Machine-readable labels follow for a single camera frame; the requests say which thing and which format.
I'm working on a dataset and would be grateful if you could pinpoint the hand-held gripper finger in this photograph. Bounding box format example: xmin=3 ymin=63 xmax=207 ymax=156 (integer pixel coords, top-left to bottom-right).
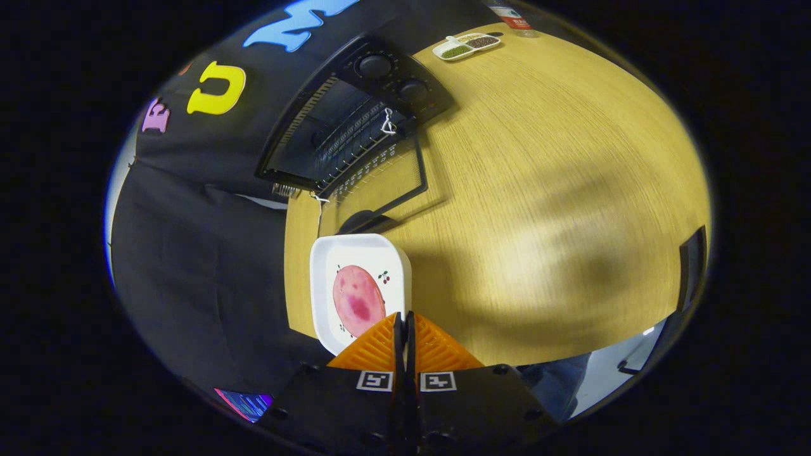
xmin=263 ymin=312 xmax=406 ymax=456
xmin=405 ymin=310 xmax=561 ymax=455

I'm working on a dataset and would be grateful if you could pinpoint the colourful lit screen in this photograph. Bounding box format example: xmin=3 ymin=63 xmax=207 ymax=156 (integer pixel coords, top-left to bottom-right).
xmin=214 ymin=388 xmax=274 ymax=423

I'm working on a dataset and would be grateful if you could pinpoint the black toaster oven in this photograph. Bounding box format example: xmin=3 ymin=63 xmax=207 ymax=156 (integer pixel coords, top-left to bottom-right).
xmin=255 ymin=35 xmax=456 ymax=236

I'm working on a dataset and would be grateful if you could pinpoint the clear bottle red label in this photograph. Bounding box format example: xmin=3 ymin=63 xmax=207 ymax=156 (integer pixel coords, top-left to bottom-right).
xmin=488 ymin=3 xmax=539 ymax=37

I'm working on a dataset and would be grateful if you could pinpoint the black backdrop cloth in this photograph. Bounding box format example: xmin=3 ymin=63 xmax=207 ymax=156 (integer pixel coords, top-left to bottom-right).
xmin=111 ymin=0 xmax=508 ymax=396

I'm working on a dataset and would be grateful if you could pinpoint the white divided bean dish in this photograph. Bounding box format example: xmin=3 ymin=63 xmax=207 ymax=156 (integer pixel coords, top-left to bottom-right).
xmin=432 ymin=33 xmax=502 ymax=62

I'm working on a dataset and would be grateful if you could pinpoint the pink ham slice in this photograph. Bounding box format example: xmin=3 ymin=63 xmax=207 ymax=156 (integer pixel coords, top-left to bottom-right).
xmin=332 ymin=265 xmax=387 ymax=338

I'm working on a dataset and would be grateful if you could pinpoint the dark chair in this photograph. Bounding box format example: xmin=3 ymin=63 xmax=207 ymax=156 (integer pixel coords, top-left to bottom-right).
xmin=677 ymin=225 xmax=708 ymax=312

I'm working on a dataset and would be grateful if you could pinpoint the white square food plate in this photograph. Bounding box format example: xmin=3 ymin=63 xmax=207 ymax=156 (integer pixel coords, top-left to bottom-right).
xmin=309 ymin=233 xmax=413 ymax=355

